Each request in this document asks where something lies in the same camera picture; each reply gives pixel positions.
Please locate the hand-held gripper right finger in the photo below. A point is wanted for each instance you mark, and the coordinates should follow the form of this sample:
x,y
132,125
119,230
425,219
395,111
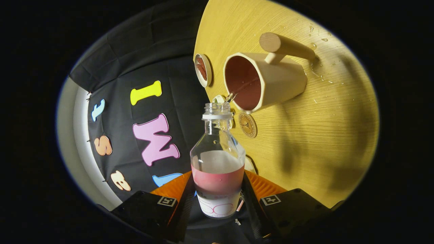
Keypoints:
x,y
254,213

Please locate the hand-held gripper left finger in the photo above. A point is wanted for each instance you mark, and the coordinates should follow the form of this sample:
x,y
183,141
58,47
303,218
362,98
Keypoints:
x,y
183,213

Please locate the clear juice bottle pink label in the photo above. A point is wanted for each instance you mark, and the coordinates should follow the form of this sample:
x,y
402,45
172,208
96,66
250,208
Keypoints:
x,y
217,169

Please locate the round wooden coaster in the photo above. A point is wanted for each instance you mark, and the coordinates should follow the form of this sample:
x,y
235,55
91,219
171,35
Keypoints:
x,y
248,125

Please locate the wooden table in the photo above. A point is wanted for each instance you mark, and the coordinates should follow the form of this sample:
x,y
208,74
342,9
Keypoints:
x,y
322,118

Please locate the white divided dish with beans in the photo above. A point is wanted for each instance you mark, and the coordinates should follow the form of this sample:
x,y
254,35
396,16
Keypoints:
x,y
218,99

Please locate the red sausage piece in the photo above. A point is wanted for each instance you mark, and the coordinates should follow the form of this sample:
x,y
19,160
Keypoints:
x,y
203,73
200,62

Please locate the small white plate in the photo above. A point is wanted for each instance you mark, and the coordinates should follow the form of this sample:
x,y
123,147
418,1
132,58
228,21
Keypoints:
x,y
207,73

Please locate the black backdrop cloth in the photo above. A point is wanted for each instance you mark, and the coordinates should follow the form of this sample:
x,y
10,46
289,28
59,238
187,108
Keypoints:
x,y
142,51

